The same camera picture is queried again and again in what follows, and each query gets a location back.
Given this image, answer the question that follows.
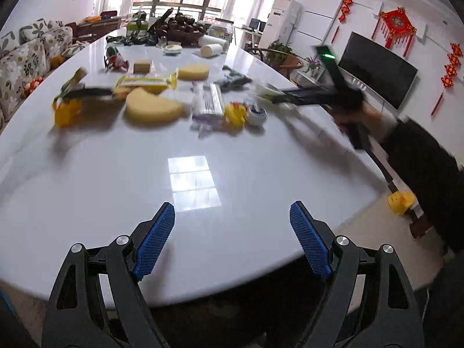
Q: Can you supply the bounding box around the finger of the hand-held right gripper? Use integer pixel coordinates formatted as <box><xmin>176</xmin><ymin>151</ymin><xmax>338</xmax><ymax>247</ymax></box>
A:
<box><xmin>269</xmin><ymin>87</ymin><xmax>339</xmax><ymax>107</ymax></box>

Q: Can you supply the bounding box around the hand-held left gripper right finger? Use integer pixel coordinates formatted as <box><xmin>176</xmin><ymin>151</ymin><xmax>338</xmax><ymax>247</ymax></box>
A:
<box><xmin>289</xmin><ymin>200</ymin><xmax>425</xmax><ymax>348</ymax></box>

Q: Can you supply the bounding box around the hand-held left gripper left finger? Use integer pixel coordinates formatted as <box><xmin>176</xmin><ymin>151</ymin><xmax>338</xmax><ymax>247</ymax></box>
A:
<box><xmin>41</xmin><ymin>202</ymin><xmax>176</xmax><ymax>348</ymax></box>

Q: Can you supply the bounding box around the person's right forearm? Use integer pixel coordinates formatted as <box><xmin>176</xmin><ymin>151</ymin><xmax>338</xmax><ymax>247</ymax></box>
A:
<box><xmin>380</xmin><ymin>115</ymin><xmax>464</xmax><ymax>251</ymax></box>

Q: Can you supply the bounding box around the person's right hand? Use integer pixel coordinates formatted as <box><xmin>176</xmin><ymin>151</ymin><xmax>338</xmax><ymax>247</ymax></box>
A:
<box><xmin>333</xmin><ymin>102</ymin><xmax>388</xmax><ymax>139</ymax></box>

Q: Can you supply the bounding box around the small flower pot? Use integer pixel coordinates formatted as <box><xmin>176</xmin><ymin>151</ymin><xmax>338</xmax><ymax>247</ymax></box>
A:
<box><xmin>304</xmin><ymin>56</ymin><xmax>324</xmax><ymax>77</ymax></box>

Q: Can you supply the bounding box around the black flat television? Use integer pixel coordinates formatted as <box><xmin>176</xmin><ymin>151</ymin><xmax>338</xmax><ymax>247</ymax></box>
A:
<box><xmin>337</xmin><ymin>31</ymin><xmax>418</xmax><ymax>110</ymax></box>

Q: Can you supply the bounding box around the green potted plant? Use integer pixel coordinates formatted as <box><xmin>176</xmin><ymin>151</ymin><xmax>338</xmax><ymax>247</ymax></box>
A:
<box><xmin>259</xmin><ymin>40</ymin><xmax>305</xmax><ymax>73</ymax></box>

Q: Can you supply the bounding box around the white blue small cup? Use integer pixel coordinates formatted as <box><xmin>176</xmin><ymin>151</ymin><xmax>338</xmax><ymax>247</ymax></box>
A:
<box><xmin>244</xmin><ymin>99</ymin><xmax>268</xmax><ymax>127</ymax></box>

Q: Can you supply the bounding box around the yellow duck toy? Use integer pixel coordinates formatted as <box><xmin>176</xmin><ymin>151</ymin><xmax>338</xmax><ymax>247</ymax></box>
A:
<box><xmin>224</xmin><ymin>102</ymin><xmax>249</xmax><ymax>129</ymax></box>

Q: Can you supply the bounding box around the dark crumpled wrapper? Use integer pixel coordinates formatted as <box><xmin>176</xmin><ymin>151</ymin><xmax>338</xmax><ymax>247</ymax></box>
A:
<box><xmin>217</xmin><ymin>65</ymin><xmax>253</xmax><ymax>92</ymax></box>

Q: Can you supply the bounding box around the white standing air conditioner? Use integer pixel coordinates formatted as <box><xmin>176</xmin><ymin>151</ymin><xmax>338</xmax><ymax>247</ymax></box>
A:
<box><xmin>258</xmin><ymin>0</ymin><xmax>302</xmax><ymax>49</ymax></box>

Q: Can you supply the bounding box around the large red knot ornament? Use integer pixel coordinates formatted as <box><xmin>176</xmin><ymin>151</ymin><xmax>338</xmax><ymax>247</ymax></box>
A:
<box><xmin>373</xmin><ymin>6</ymin><xmax>418</xmax><ymax>58</ymax></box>

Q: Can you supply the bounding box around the clear plastic wrapper pack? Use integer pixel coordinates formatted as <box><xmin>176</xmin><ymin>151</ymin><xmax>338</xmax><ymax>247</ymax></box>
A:
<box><xmin>189</xmin><ymin>81</ymin><xmax>228</xmax><ymax>136</ymax></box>

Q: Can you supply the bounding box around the yellow plastic piece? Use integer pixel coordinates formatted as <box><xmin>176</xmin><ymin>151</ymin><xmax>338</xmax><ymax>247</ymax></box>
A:
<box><xmin>387</xmin><ymin>191</ymin><xmax>416</xmax><ymax>217</ymax></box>

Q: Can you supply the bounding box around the white paper roll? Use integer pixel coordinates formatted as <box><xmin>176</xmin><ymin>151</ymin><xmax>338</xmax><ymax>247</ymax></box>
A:
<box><xmin>200</xmin><ymin>43</ymin><xmax>224</xmax><ymax>59</ymax></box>
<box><xmin>199</xmin><ymin>35</ymin><xmax>230</xmax><ymax>49</ymax></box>

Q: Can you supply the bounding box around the clear plastic container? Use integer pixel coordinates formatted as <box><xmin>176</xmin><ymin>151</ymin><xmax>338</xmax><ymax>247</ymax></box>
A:
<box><xmin>208</xmin><ymin>22</ymin><xmax>234</xmax><ymax>42</ymax></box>

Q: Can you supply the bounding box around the oval yellow sponge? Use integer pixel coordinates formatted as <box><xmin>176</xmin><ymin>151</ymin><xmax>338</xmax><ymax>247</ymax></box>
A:
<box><xmin>177</xmin><ymin>64</ymin><xmax>211</xmax><ymax>81</ymax></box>

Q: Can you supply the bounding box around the large yellow sponge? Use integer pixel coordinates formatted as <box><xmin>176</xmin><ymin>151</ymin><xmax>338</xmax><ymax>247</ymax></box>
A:
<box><xmin>124</xmin><ymin>87</ymin><xmax>184</xmax><ymax>124</ymax></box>

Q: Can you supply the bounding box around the pile of dark items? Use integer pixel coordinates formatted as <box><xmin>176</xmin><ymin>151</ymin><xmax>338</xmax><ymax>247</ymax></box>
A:
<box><xmin>147</xmin><ymin>7</ymin><xmax>209</xmax><ymax>47</ymax></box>

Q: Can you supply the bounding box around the yellow food wrapper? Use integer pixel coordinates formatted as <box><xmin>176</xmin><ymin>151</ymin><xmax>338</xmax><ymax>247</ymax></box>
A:
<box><xmin>113</xmin><ymin>72</ymin><xmax>179</xmax><ymax>95</ymax></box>

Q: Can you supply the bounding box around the orange crumpled wrapper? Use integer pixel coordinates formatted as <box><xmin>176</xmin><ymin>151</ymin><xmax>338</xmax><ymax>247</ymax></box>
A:
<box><xmin>52</xmin><ymin>98</ymin><xmax>85</xmax><ymax>128</ymax></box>

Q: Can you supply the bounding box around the black oblong strip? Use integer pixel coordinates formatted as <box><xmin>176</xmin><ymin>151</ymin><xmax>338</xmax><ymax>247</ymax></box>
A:
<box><xmin>61</xmin><ymin>87</ymin><xmax>117</xmax><ymax>99</ymax></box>

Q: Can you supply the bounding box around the green box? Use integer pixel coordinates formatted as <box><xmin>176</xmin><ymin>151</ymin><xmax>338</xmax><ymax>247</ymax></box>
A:
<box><xmin>126</xmin><ymin>12</ymin><xmax>149</xmax><ymax>39</ymax></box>

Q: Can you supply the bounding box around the red green snack wrapper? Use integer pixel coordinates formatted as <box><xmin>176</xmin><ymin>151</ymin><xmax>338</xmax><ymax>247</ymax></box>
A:
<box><xmin>103</xmin><ymin>45</ymin><xmax>130</xmax><ymax>72</ymax></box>

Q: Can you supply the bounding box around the red plush toy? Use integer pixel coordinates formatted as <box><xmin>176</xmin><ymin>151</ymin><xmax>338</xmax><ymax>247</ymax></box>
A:
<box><xmin>22</xmin><ymin>77</ymin><xmax>46</xmax><ymax>97</ymax></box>

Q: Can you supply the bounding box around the floral throw pillow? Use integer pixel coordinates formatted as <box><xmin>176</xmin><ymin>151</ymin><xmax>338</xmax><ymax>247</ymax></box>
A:
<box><xmin>60</xmin><ymin>41</ymin><xmax>91</xmax><ymax>57</ymax></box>
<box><xmin>19</xmin><ymin>18</ymin><xmax>64</xmax><ymax>42</ymax></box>

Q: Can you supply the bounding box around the wooden side table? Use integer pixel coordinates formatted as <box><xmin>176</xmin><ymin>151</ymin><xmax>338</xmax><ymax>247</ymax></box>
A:
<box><xmin>67</xmin><ymin>10</ymin><xmax>126</xmax><ymax>43</ymax></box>

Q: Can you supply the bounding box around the floral fabric sofa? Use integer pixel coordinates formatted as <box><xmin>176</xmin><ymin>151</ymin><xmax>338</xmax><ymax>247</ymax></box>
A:
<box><xmin>0</xmin><ymin>18</ymin><xmax>91</xmax><ymax>131</ymax></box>

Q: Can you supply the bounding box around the red hanging lantern string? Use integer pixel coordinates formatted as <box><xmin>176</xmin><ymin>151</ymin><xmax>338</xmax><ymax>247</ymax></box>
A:
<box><xmin>333</xmin><ymin>0</ymin><xmax>358</xmax><ymax>43</ymax></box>
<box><xmin>431</xmin><ymin>42</ymin><xmax>464</xmax><ymax>117</ymax></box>

